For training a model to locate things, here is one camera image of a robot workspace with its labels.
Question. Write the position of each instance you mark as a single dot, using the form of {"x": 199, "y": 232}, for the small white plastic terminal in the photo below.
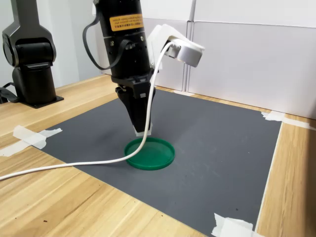
{"x": 143, "y": 134}

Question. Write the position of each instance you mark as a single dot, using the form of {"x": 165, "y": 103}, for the round green lid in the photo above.
{"x": 155, "y": 155}

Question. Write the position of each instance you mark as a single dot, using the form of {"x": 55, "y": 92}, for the white partition panel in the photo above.
{"x": 172, "y": 76}
{"x": 251, "y": 74}

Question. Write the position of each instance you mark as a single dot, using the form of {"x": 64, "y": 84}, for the white tape strip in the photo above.
{"x": 184, "y": 93}

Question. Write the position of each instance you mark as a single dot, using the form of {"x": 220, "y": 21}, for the dark grey mat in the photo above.
{"x": 197, "y": 148}

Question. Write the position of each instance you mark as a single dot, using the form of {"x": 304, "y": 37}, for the white tape cross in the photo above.
{"x": 274, "y": 116}
{"x": 29, "y": 137}
{"x": 229, "y": 227}

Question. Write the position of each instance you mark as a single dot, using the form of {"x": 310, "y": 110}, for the white camera box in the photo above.
{"x": 187, "y": 53}

